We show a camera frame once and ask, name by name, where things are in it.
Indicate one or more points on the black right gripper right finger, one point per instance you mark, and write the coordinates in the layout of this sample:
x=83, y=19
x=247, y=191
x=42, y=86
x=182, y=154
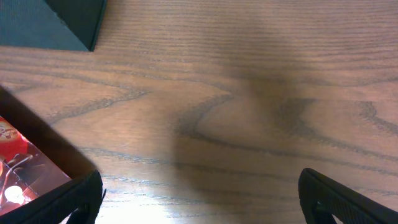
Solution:
x=323, y=201

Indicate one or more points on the red Meiji panda biscuit box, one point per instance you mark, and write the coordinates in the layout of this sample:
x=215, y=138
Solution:
x=34, y=158

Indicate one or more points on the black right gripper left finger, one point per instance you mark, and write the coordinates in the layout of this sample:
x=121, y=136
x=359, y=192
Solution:
x=78, y=201

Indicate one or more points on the black open gift box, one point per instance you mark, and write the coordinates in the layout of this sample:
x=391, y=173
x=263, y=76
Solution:
x=52, y=24

